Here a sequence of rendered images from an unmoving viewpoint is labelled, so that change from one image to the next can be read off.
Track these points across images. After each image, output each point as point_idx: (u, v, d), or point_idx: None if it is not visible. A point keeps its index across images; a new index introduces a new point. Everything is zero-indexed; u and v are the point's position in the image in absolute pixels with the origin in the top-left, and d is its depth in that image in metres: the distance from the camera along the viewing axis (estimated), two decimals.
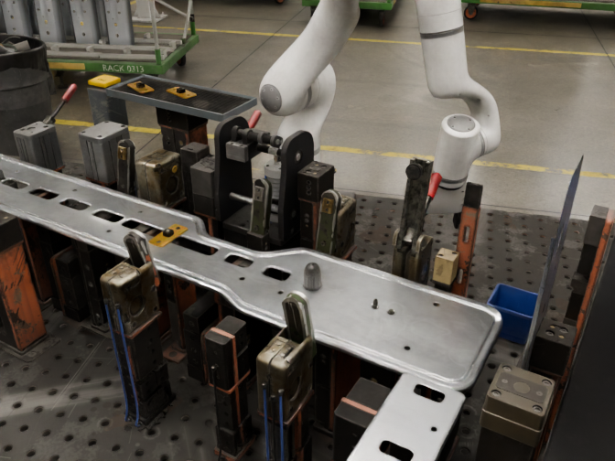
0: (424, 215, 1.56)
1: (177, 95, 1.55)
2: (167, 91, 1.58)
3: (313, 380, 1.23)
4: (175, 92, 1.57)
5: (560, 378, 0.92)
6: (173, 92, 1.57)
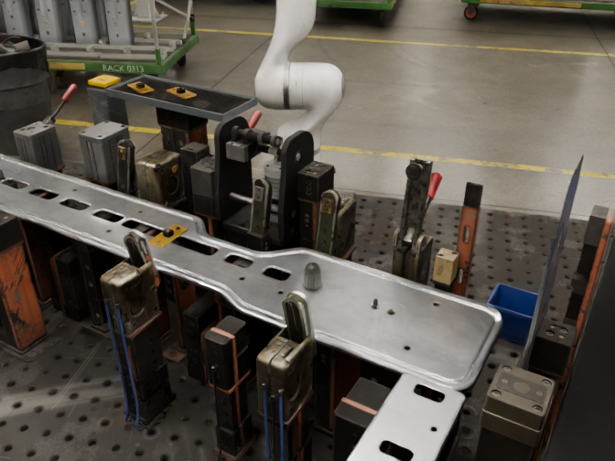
0: None
1: (177, 95, 1.55)
2: (167, 91, 1.58)
3: (313, 380, 1.23)
4: (175, 92, 1.57)
5: (560, 378, 0.92)
6: (173, 92, 1.57)
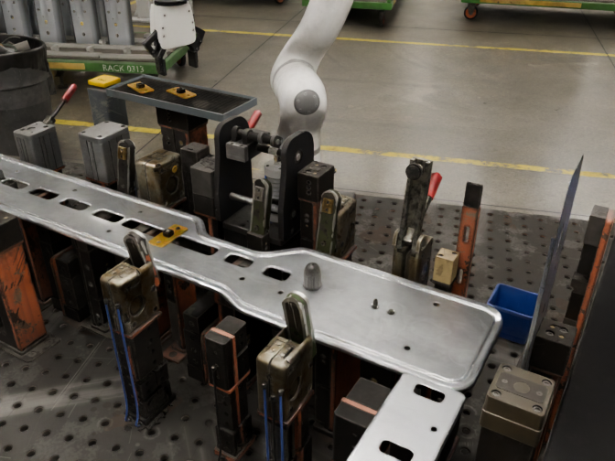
0: (162, 52, 1.48)
1: (177, 95, 1.55)
2: (167, 91, 1.58)
3: (313, 380, 1.23)
4: (175, 92, 1.57)
5: (560, 378, 0.92)
6: (173, 92, 1.57)
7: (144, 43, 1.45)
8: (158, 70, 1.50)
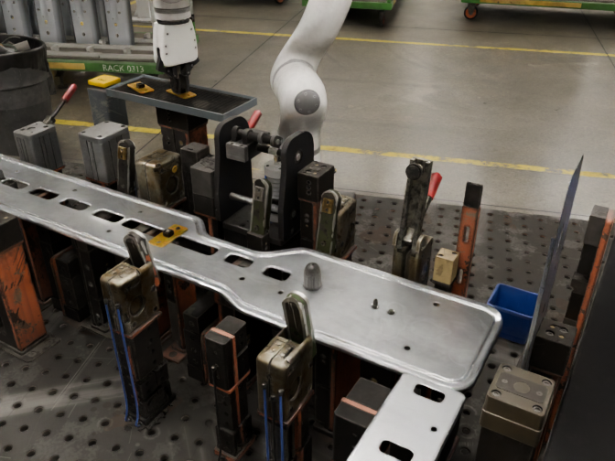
0: (174, 71, 1.52)
1: (177, 95, 1.55)
2: (167, 91, 1.58)
3: (313, 380, 1.23)
4: (175, 92, 1.57)
5: (560, 378, 0.92)
6: (173, 92, 1.57)
7: (156, 69, 1.50)
8: (173, 89, 1.55)
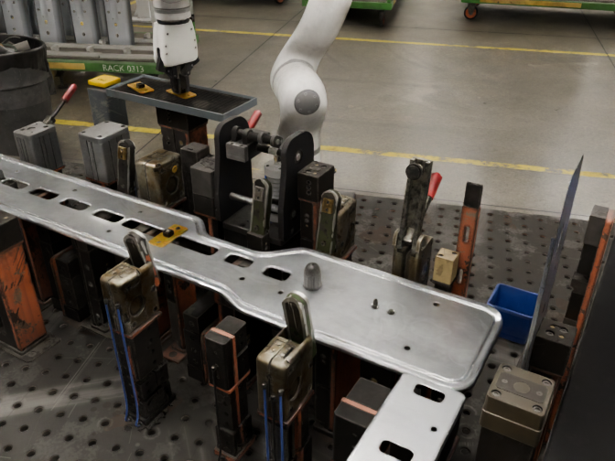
0: (174, 71, 1.52)
1: (177, 95, 1.55)
2: (167, 91, 1.58)
3: (313, 380, 1.23)
4: (175, 92, 1.57)
5: (560, 378, 0.92)
6: (173, 92, 1.57)
7: (156, 69, 1.50)
8: (173, 89, 1.55)
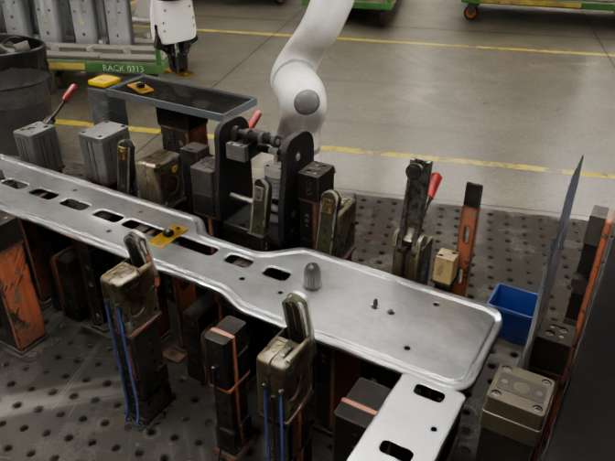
0: (172, 49, 1.49)
1: (175, 74, 1.53)
2: (165, 70, 1.55)
3: (313, 380, 1.23)
4: (173, 71, 1.54)
5: (560, 378, 0.92)
6: (171, 71, 1.54)
7: (155, 48, 1.47)
8: (171, 68, 1.52)
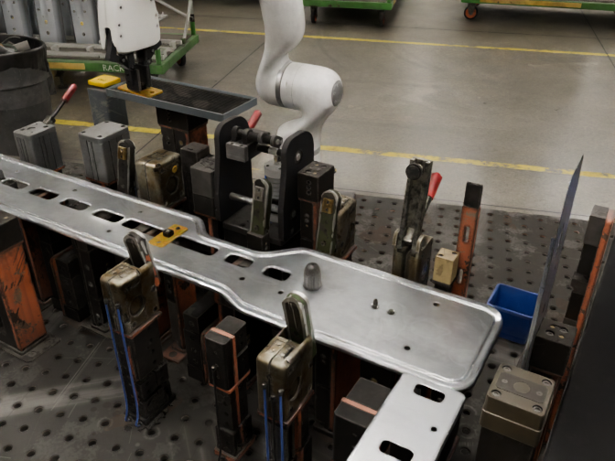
0: (132, 60, 1.09)
1: (135, 93, 1.13)
2: (119, 89, 1.15)
3: (313, 380, 1.23)
4: (132, 90, 1.14)
5: (560, 378, 0.92)
6: (129, 90, 1.14)
7: (108, 58, 1.06)
8: (130, 84, 1.12)
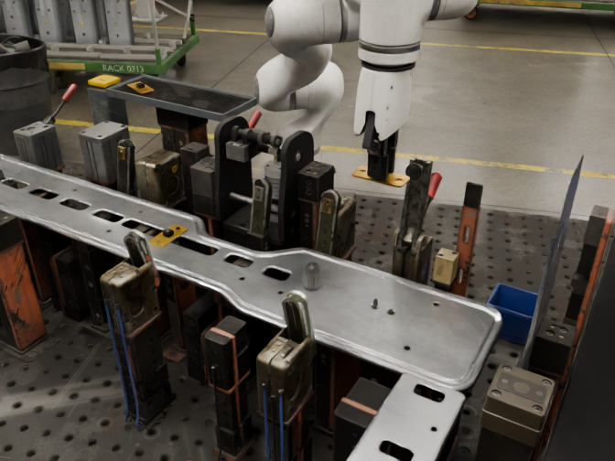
0: (385, 145, 0.91)
1: (381, 182, 0.95)
2: (355, 176, 0.97)
3: (313, 380, 1.23)
4: (373, 177, 0.96)
5: (560, 378, 0.92)
6: (370, 177, 0.96)
7: (366, 147, 0.88)
8: (376, 173, 0.94)
